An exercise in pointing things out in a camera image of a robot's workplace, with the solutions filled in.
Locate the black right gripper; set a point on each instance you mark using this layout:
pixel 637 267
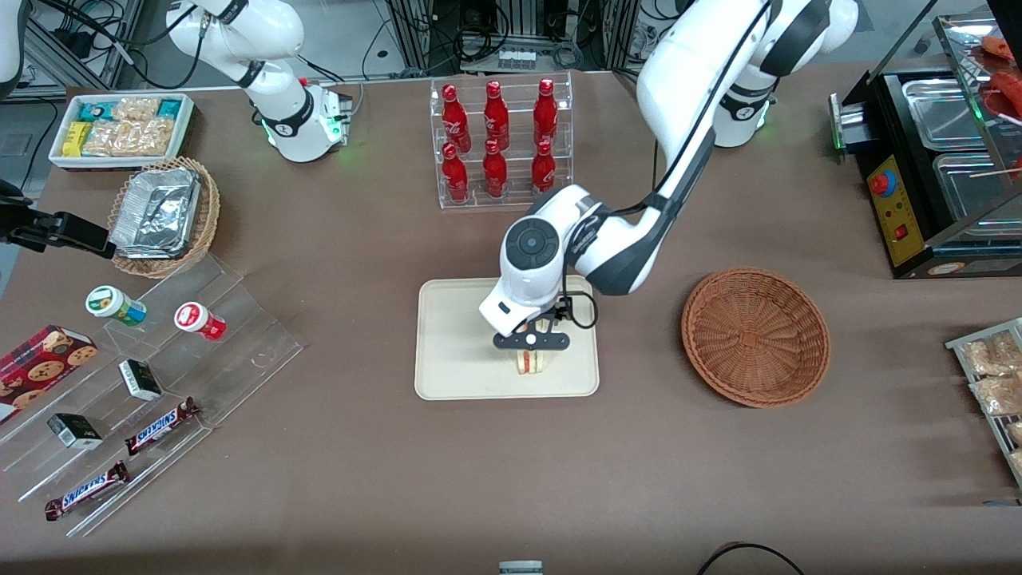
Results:
pixel 49 228

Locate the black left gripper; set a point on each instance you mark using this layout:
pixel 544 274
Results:
pixel 562 311

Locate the triangular sandwich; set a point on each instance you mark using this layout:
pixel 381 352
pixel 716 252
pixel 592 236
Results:
pixel 533 363

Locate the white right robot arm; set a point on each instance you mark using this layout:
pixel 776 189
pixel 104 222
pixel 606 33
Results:
pixel 279 104

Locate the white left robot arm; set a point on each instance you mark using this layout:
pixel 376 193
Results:
pixel 679 80

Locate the beige plastic tray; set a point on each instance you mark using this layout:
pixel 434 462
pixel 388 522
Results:
pixel 455 351

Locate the light wicker basket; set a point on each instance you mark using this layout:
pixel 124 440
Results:
pixel 206 216

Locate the brown wicker basket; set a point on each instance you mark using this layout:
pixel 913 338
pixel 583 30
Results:
pixel 754 339

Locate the white rectangular snack bin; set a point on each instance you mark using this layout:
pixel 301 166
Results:
pixel 57 152

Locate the green lid snack cup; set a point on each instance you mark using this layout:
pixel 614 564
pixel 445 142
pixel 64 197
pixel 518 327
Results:
pixel 112 304

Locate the stack of foil containers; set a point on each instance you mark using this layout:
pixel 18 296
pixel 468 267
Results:
pixel 156 212

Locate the yellow snack packet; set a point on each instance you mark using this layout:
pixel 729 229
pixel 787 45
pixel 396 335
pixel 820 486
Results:
pixel 76 139

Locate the clear bag of crackers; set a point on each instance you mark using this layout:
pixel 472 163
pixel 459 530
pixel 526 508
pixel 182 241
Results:
pixel 132 139
pixel 136 109

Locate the teal snack packet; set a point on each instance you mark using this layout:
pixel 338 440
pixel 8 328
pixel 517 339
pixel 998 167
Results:
pixel 170 109
pixel 96 110

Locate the red cookie box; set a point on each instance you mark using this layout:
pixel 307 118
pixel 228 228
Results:
pixel 40 367

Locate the red lid snack cup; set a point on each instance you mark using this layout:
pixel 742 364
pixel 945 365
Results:
pixel 198 319

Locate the clear acrylic bottle rack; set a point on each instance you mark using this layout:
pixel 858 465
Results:
pixel 515 200

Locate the small black box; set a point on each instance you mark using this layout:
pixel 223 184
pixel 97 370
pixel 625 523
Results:
pixel 74 431
pixel 140 380

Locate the red cola bottle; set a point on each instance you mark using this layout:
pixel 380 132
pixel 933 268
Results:
pixel 544 172
pixel 455 116
pixel 496 116
pixel 495 174
pixel 455 177
pixel 545 112

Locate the clear acrylic stepped display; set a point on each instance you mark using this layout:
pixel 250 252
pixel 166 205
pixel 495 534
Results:
pixel 239 351

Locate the small grey device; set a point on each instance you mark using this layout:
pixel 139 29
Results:
pixel 520 569

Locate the Snickers chocolate bar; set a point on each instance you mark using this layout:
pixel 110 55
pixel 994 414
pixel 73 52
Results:
pixel 160 426
pixel 86 491

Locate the white power strip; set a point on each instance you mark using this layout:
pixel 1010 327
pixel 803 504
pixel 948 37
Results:
pixel 516 59

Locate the grey box with green light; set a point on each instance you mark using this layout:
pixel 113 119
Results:
pixel 845 128

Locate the black food warmer machine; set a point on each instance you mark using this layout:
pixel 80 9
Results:
pixel 910 239

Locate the clear bag of snacks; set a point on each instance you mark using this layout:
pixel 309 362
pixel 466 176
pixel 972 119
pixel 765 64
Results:
pixel 990 355
pixel 1016 434
pixel 998 395

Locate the steel warmer pan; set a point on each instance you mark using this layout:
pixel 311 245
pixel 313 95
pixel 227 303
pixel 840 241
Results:
pixel 942 112
pixel 974 188

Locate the red sausage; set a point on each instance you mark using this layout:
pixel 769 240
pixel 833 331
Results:
pixel 1010 92
pixel 1002 46

